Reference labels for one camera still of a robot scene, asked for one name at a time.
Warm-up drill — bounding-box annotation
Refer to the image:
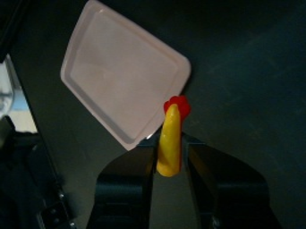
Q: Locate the black metal frame post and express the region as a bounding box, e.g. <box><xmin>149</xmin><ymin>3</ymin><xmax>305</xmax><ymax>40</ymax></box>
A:
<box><xmin>0</xmin><ymin>117</ymin><xmax>79</xmax><ymax>229</ymax></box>

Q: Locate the pink rectangular plate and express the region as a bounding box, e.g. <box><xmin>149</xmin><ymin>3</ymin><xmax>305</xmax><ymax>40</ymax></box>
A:
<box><xmin>61</xmin><ymin>0</ymin><xmax>193</xmax><ymax>151</ymax></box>

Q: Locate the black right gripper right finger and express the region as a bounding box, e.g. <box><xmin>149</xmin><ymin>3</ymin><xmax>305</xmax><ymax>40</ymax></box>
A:
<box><xmin>181</xmin><ymin>132</ymin><xmax>284</xmax><ymax>229</ymax></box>

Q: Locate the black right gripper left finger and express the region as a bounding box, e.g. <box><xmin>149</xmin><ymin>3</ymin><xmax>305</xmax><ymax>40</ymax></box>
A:
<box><xmin>86</xmin><ymin>133</ymin><xmax>162</xmax><ymax>229</ymax></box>

